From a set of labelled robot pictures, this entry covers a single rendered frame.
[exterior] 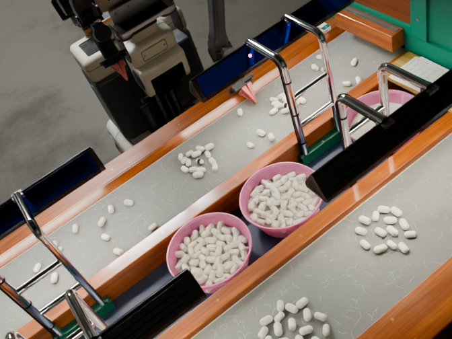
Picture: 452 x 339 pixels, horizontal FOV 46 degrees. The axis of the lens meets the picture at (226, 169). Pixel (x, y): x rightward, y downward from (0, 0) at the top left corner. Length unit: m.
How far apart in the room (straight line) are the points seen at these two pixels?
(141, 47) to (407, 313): 1.51
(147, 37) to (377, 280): 1.41
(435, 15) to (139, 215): 1.18
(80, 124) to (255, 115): 1.89
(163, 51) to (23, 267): 1.07
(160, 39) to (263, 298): 1.27
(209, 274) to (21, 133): 2.55
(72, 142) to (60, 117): 0.32
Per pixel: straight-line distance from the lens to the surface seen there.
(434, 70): 1.99
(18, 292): 1.58
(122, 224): 1.85
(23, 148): 3.78
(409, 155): 1.73
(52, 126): 3.82
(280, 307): 1.48
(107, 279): 1.71
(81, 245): 1.88
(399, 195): 1.66
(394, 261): 1.53
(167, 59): 2.37
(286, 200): 1.70
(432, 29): 1.98
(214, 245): 1.65
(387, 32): 2.05
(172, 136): 2.02
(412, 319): 1.42
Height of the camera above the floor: 2.04
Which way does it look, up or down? 45 degrees down
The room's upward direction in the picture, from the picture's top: 23 degrees counter-clockwise
